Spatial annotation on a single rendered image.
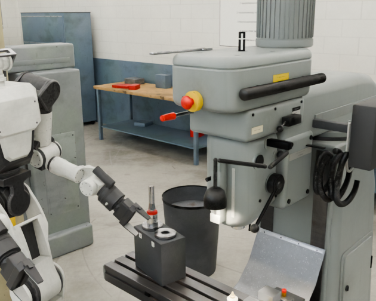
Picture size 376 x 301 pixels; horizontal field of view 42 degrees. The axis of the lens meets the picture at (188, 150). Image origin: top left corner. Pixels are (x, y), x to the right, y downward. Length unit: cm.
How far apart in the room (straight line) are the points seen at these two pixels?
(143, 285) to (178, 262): 17
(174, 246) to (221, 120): 68
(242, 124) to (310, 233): 73
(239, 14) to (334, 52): 147
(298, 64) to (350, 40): 441
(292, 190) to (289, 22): 58
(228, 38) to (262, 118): 548
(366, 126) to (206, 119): 50
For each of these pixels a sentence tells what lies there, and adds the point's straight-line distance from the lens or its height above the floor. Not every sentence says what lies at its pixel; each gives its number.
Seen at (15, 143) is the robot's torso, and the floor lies 157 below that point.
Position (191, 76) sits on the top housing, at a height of 183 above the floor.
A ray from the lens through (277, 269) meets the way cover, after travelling 212.
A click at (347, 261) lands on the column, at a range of 214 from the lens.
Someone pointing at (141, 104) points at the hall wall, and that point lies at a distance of 834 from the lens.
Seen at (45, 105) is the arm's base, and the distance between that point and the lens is 196.
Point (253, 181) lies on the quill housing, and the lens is 158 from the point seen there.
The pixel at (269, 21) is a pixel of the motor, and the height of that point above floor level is 198.
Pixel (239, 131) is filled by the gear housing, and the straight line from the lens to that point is 147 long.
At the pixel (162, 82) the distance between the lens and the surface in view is 744.
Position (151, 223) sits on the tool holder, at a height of 116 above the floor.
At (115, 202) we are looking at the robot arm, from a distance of 192.
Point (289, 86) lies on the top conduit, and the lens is 153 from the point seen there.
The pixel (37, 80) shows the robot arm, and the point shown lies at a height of 176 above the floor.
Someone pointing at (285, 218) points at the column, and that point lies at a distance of 209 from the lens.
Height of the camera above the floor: 201
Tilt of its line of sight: 16 degrees down
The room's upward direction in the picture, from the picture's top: 1 degrees counter-clockwise
